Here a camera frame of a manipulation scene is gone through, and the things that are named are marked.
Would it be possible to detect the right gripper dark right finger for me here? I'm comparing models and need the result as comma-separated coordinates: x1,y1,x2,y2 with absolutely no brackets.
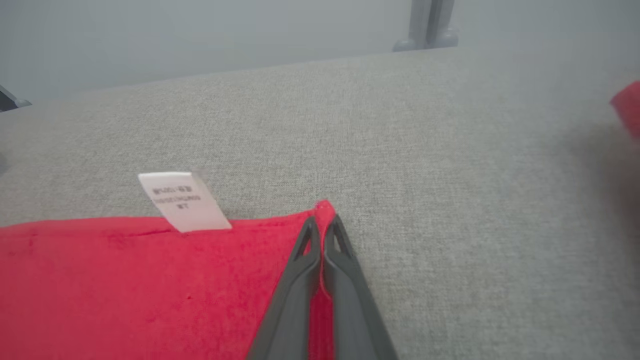
322,214,399,360

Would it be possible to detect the red garment with white band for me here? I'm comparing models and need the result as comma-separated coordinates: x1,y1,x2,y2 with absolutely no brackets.
610,80,640,142

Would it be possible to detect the red garment with white stripes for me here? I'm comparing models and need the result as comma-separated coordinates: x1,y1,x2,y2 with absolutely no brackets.
0,171,337,360

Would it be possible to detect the grey double-foot partition post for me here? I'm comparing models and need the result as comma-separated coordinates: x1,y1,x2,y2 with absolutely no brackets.
392,0,459,52

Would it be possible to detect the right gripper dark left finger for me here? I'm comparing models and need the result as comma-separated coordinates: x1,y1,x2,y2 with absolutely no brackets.
246,216,322,360

